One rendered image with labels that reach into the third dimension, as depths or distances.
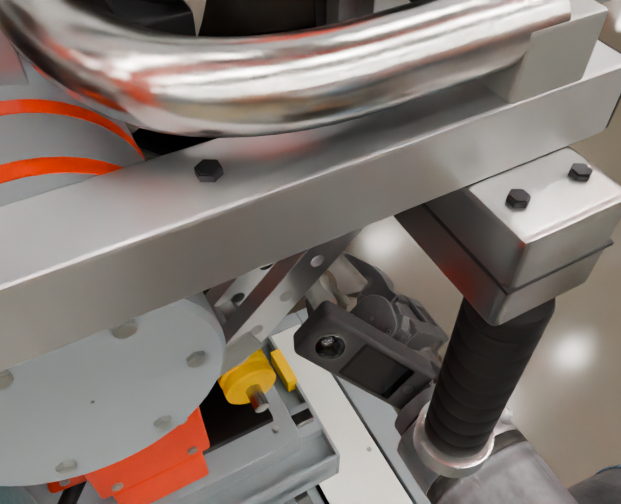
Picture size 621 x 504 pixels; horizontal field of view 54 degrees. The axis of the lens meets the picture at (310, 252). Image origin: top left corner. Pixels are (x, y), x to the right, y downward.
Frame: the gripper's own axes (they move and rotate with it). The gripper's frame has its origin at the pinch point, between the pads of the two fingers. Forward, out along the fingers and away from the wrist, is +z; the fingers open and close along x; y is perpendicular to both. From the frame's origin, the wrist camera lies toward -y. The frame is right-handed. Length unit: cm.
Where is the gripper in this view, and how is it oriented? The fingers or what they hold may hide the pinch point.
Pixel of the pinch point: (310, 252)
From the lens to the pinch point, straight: 60.5
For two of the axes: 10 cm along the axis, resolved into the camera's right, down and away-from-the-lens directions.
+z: -4.7, -6.6, 5.8
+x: 6.2, -7.2, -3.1
